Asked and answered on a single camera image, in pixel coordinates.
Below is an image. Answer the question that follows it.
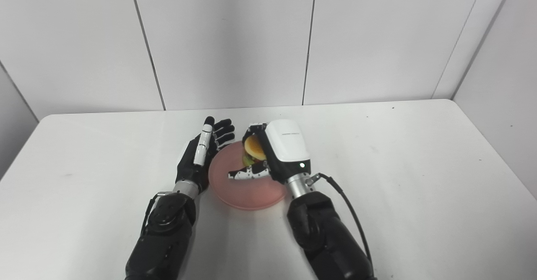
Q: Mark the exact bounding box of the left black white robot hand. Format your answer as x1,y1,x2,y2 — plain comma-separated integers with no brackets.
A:
175,116,236,194

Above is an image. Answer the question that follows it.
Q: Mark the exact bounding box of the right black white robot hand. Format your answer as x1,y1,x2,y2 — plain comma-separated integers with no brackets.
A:
227,119,312,184

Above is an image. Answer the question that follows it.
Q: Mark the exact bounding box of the toy hamburger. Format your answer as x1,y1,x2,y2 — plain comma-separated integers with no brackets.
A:
242,135,268,167

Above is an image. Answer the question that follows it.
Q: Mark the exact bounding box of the pink round plate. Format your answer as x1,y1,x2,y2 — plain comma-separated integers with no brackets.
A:
208,141,289,211

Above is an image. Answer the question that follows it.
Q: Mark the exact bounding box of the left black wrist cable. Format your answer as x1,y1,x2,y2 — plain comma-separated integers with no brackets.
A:
140,192,168,234

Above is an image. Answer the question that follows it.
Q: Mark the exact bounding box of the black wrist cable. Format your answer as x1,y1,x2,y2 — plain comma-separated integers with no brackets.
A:
305,173,374,272
140,192,168,234

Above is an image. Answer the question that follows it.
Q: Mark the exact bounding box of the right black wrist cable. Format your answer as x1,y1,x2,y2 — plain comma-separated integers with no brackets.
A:
305,173,374,272

